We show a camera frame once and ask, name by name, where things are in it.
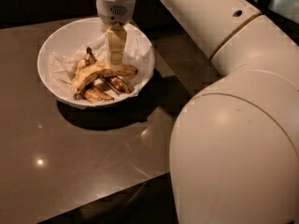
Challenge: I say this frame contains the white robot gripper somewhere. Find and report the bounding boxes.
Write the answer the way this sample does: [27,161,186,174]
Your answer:
[96,0,135,66]

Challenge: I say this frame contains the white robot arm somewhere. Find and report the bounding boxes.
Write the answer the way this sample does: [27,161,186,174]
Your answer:
[160,0,299,224]

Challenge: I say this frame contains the brown banana peel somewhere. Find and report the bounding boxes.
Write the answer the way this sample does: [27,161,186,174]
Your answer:
[73,47,131,103]

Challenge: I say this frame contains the yellow spotted banana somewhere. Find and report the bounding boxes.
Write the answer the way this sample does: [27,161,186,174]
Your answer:
[72,62,138,93]

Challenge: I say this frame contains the white bowl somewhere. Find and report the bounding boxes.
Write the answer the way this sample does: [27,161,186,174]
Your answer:
[36,17,156,110]

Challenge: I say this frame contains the white paper liner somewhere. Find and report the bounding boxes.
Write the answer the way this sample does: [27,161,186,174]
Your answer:
[47,21,154,99]

